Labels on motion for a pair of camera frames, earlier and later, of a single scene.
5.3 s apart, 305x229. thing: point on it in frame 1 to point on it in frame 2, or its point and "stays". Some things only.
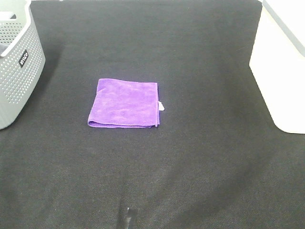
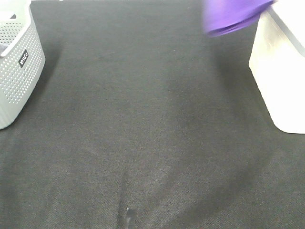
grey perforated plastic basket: x=22 y=59 stays
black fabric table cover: x=218 y=160 stays
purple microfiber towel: x=126 y=103 to x=218 y=15
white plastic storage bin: x=278 y=62 stays
